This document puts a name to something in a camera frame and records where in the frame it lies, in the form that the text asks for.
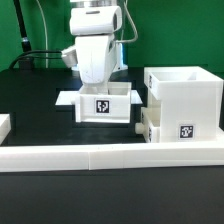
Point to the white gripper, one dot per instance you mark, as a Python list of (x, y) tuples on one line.
[(95, 43)]

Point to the white drawer box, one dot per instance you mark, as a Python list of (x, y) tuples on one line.
[(149, 125), (112, 107)]

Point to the white front drawer box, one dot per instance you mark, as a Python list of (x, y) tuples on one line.
[(149, 125)]

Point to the white drawer cabinet housing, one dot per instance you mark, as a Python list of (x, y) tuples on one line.
[(189, 99)]

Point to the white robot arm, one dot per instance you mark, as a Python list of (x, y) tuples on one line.
[(102, 3)]

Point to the black pole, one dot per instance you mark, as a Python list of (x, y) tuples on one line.
[(26, 46)]

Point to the fiducial marker sheet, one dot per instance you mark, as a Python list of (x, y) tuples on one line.
[(66, 98)]

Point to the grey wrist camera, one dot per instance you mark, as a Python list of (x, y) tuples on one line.
[(69, 56)]

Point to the white fence wall frame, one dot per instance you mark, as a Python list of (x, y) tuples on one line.
[(98, 157)]

